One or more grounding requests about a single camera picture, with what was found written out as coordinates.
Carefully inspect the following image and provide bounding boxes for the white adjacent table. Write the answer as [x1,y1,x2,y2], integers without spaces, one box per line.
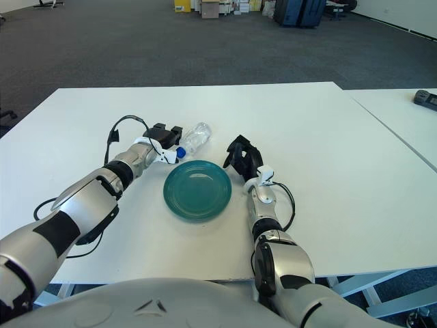
[343,87,437,172]

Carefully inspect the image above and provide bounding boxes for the black swivel chair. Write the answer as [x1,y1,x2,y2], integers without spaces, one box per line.
[324,0,358,21]

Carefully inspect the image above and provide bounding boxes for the grey robot torso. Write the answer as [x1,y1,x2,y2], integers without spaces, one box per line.
[0,277,301,328]

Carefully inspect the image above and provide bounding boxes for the green round plate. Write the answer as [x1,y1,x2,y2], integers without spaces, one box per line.
[163,159,234,223]

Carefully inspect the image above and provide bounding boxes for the black chair base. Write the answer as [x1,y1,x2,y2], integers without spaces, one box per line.
[33,0,66,10]

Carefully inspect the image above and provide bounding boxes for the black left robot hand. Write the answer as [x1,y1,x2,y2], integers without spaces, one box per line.
[142,122,185,150]

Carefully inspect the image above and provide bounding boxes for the brown cardboard box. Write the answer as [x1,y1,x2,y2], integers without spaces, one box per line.
[201,0,220,20]

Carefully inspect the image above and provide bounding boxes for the dark navy suitcase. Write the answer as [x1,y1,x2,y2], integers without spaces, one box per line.
[298,0,324,29]

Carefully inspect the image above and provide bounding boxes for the white metal table frame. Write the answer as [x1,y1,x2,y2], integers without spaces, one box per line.
[33,268,424,320]

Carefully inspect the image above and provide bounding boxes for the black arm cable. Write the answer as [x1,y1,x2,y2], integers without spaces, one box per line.
[251,180,296,274]
[33,115,164,259]

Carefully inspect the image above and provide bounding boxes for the black mesh office chair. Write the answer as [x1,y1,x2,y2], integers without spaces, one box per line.
[0,107,18,131]

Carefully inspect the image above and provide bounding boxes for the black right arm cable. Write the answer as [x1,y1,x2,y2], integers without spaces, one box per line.
[251,180,296,274]

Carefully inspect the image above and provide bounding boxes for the blue suitcase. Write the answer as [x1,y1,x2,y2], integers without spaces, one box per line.
[280,0,305,27]

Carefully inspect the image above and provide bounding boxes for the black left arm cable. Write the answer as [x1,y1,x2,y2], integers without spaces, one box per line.
[33,115,164,259]

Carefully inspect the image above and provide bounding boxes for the black handheld device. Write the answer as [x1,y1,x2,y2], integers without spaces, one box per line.
[412,90,437,112]

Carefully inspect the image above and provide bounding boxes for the stack of white boxes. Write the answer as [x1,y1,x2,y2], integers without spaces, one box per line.
[218,0,252,15]

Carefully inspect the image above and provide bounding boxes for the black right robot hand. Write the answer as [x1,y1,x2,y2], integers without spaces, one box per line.
[222,135,264,180]

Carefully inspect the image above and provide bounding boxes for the clear plastic bottle blue cap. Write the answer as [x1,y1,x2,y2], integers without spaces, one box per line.
[175,122,213,160]

